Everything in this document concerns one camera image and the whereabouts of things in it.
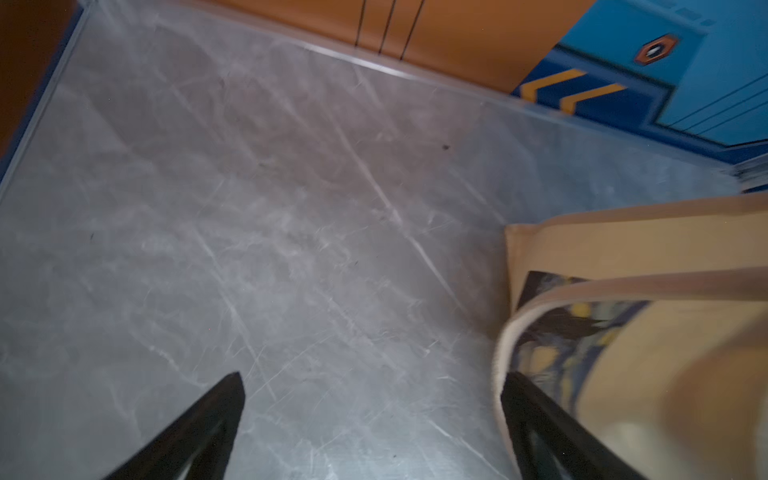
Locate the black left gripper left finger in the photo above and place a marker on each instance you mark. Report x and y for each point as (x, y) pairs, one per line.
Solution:
(198, 444)

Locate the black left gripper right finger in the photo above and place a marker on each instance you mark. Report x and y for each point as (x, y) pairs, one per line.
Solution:
(549, 444)

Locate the cream canvas bag blue print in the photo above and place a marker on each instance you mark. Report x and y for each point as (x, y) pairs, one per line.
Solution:
(648, 326)

